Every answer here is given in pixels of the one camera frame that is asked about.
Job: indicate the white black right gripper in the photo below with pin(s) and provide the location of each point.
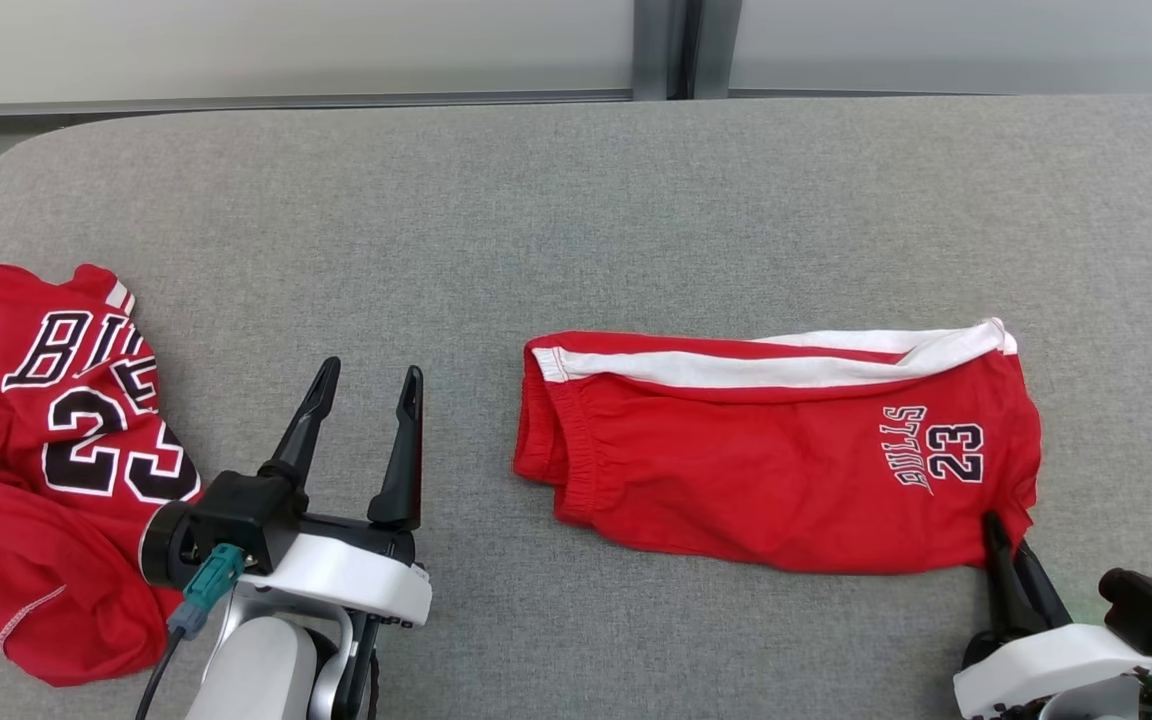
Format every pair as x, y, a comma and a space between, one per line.
1046, 665

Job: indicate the red Bulls 23 jersey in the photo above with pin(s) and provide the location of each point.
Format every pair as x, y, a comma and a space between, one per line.
26, 540

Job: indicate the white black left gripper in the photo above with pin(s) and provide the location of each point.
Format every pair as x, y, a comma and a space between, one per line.
356, 580

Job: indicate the grey round partition post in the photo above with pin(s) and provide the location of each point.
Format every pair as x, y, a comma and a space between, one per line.
718, 45
654, 45

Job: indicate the grey partition base rail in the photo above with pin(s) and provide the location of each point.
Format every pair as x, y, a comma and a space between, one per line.
936, 92
286, 102

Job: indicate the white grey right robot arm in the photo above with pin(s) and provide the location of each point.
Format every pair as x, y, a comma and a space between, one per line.
1106, 705

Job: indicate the red Bulls 23 shorts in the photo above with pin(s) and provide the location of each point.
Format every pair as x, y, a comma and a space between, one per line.
756, 480

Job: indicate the teal left camera connector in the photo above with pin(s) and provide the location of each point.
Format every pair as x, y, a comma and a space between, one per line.
208, 590

